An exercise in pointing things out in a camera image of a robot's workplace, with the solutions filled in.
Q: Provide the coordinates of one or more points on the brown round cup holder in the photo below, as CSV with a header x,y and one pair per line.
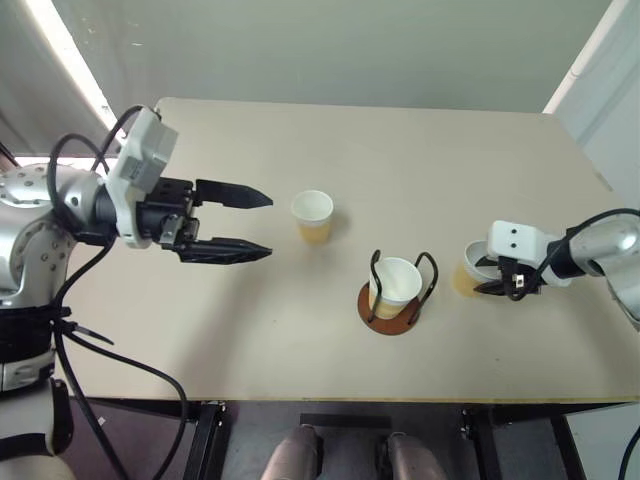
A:
x,y
387,327

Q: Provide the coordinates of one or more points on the black metal table frame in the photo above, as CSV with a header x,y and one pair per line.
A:
x,y
207,440

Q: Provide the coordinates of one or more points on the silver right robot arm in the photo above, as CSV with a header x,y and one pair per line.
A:
x,y
607,245

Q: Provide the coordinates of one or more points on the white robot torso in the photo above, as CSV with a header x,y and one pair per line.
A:
x,y
25,450

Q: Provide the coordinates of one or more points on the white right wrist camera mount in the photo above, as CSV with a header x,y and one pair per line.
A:
x,y
520,241

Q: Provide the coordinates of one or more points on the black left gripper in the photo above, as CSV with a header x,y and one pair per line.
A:
x,y
167,210

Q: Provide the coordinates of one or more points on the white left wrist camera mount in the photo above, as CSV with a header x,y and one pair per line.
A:
x,y
145,145

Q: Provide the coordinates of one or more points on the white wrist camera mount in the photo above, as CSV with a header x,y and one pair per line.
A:
x,y
520,241
145,145

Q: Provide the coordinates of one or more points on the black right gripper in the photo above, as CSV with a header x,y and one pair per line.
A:
x,y
525,280

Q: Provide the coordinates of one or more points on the dark grey rounded shape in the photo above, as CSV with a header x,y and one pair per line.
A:
x,y
295,455
415,460

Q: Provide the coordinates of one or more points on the white and tan paper cup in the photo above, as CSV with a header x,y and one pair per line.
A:
x,y
312,220
469,272
395,285

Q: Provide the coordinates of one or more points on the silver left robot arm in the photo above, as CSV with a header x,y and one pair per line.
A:
x,y
30,240

